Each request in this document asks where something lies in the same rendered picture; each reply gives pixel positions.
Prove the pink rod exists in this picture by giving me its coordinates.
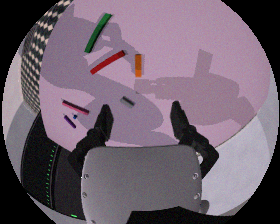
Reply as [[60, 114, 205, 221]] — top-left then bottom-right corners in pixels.
[[62, 100, 89, 116]]

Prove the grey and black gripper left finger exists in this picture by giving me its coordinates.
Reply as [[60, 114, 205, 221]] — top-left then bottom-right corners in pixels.
[[67, 104, 114, 178]]

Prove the green rod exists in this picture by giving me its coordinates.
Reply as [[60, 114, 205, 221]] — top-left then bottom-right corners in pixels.
[[84, 13, 112, 53]]

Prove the grey rod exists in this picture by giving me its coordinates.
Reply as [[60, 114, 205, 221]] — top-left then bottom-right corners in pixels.
[[120, 96, 134, 109]]

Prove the red rod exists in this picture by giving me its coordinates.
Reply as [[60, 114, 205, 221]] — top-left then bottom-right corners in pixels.
[[90, 50, 126, 75]]

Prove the purple rod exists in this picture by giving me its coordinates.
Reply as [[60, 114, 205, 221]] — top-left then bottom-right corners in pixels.
[[64, 115, 76, 128]]

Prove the orange rod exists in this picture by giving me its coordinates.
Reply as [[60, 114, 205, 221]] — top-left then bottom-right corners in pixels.
[[135, 54, 141, 77]]

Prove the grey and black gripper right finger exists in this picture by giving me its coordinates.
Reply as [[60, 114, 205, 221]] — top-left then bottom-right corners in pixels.
[[170, 101, 219, 179]]

